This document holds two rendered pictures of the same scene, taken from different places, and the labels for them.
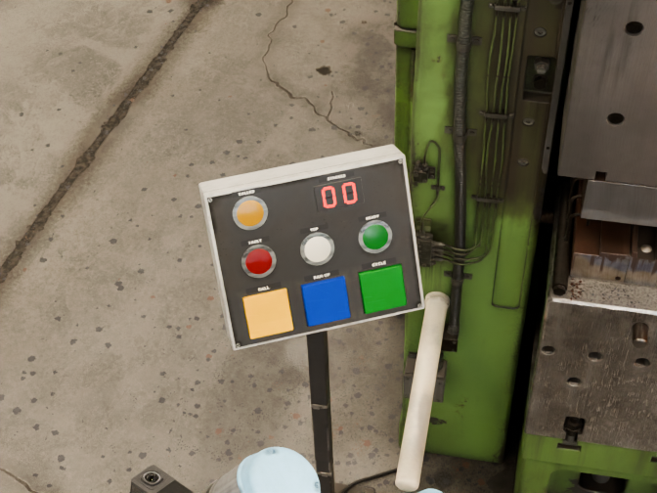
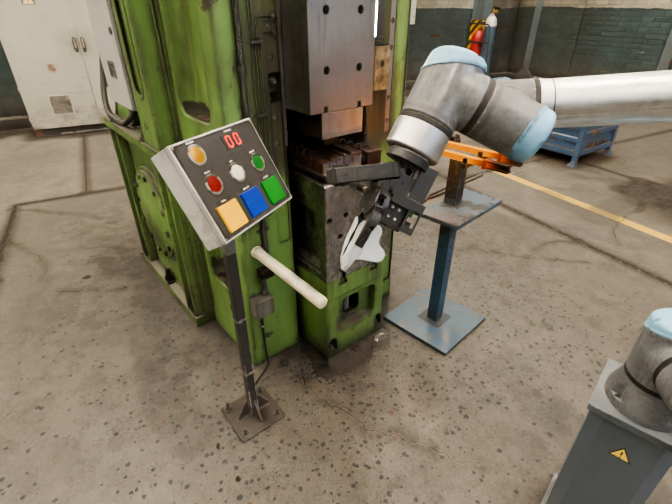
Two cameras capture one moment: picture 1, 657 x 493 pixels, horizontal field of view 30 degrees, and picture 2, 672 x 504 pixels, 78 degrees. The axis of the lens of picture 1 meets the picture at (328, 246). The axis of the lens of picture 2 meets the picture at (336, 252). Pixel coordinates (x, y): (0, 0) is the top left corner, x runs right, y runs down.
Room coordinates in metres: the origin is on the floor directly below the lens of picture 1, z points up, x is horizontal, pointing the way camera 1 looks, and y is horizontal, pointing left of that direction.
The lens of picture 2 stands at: (0.42, 0.73, 1.50)
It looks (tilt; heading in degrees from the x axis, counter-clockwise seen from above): 31 degrees down; 308
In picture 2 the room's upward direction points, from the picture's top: straight up
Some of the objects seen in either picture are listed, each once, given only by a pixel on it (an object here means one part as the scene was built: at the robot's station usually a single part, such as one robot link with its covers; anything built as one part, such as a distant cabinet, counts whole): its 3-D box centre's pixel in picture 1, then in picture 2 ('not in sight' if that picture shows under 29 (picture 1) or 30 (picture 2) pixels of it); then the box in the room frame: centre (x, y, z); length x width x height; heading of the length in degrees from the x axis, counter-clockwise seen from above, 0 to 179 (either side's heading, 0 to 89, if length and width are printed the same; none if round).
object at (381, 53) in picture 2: not in sight; (380, 68); (1.43, -0.87, 1.27); 0.09 x 0.02 x 0.17; 77
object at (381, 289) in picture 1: (382, 288); (272, 190); (1.31, -0.09, 1.01); 0.07 x 0.05 x 0.07; 102
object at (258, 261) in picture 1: (258, 261); (214, 184); (1.31, 0.12, 1.09); 0.05 x 0.03 x 0.04; 77
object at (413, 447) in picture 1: (422, 389); (287, 275); (1.36, -0.17, 0.62); 0.44 x 0.05 x 0.05; 167
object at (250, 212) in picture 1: (249, 212); (196, 154); (1.35, 0.13, 1.16); 0.05 x 0.03 x 0.04; 77
